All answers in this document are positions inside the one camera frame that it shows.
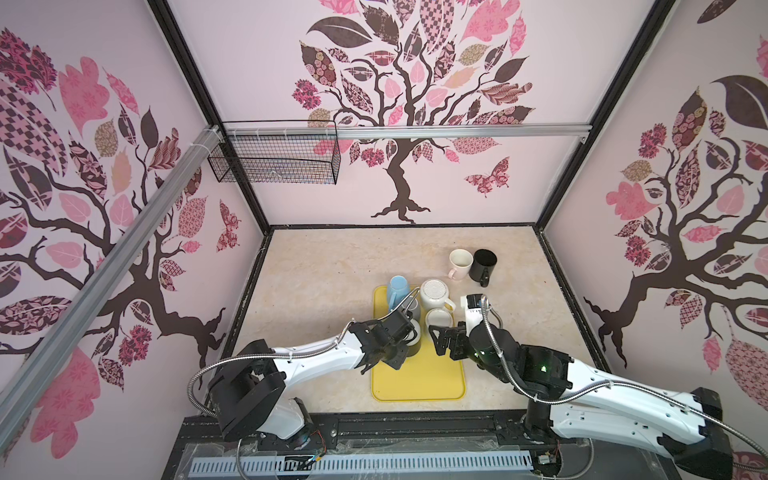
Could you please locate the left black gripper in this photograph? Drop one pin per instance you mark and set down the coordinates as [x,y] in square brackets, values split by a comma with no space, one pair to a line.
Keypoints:
[397,361]

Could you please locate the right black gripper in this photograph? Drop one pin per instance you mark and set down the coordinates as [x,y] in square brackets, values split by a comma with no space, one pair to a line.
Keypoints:
[457,335]

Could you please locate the pale pink mug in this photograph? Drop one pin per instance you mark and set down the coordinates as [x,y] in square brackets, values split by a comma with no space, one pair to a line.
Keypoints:
[460,261]

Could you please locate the black mug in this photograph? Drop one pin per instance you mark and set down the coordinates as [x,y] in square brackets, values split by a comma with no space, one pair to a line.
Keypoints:
[483,263]

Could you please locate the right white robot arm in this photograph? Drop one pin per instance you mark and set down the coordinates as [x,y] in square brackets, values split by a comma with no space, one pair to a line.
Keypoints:
[570,399]

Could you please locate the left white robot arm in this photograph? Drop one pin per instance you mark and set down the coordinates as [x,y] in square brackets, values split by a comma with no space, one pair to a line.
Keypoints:
[247,391]

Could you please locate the cream white mug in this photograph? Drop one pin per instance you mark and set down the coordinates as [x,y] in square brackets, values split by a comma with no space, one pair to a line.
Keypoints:
[439,317]

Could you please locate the dark green white-bottom mug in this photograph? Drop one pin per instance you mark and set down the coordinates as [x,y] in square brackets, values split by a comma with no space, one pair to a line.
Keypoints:
[414,339]

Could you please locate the grey mug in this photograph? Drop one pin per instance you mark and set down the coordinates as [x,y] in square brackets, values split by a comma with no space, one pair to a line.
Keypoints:
[412,309]

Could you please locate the white ribbed-bottom mug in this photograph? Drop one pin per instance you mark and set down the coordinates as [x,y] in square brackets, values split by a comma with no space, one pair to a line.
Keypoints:
[434,294]

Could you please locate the light blue mug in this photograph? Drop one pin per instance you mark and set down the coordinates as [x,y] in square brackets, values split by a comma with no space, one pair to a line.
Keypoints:
[397,290]

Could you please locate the yellow tray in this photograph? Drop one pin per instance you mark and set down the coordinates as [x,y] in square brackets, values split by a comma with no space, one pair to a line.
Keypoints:
[424,376]

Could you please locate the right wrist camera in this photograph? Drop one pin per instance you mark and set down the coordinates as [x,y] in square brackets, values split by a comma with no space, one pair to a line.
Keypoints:
[474,315]

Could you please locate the black base frame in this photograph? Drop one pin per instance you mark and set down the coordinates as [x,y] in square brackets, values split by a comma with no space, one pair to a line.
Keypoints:
[421,432]

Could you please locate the white slotted cable duct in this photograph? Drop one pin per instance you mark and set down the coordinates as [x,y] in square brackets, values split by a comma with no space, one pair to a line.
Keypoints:
[365,465]

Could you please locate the black wire basket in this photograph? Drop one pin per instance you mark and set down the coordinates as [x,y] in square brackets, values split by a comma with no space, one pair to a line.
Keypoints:
[278,151]

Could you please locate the back aluminium rail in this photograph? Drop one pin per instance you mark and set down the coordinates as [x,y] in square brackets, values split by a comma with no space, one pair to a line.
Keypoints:
[408,132]

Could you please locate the aluminium rail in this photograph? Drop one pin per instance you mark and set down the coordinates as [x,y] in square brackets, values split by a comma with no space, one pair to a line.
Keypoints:
[408,132]
[36,374]

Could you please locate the left aluminium rail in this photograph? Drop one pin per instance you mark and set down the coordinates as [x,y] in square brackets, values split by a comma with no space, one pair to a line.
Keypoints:
[36,374]

